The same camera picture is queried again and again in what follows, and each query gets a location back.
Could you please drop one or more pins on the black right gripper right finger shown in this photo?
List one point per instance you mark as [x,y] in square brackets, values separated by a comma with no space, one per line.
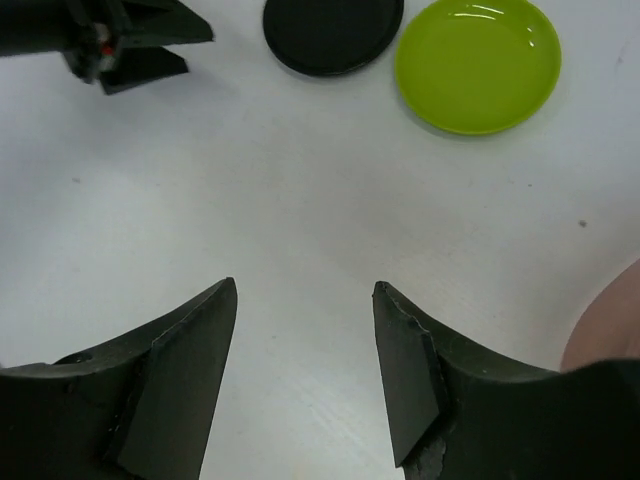
[459,410]

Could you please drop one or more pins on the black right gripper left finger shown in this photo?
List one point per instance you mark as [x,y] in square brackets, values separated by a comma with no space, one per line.
[139,406]

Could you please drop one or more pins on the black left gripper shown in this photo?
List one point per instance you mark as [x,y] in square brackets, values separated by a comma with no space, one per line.
[86,34]

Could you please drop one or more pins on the black plate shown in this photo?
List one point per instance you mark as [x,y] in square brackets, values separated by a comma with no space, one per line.
[330,38]

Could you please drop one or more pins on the lime green plate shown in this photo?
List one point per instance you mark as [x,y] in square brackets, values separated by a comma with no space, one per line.
[477,67]

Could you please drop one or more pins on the translucent pink plastic bin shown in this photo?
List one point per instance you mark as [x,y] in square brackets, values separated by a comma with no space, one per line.
[609,327]

